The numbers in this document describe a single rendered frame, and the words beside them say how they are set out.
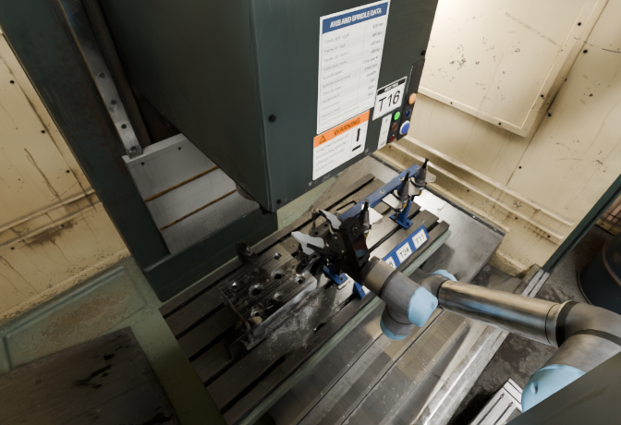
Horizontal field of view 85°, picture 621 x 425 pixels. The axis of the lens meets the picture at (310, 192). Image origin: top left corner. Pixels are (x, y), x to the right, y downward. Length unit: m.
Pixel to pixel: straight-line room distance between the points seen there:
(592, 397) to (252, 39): 0.46
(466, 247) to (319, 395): 0.95
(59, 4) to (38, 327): 1.44
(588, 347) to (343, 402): 0.93
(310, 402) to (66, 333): 1.14
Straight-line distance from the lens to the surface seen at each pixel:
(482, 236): 1.84
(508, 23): 1.50
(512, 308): 0.79
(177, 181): 1.34
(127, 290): 1.96
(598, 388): 0.22
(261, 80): 0.51
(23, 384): 1.69
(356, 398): 1.41
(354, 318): 1.37
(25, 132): 1.57
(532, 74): 1.50
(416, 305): 0.77
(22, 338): 2.06
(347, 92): 0.65
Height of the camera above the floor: 2.09
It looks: 43 degrees down
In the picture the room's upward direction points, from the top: 1 degrees clockwise
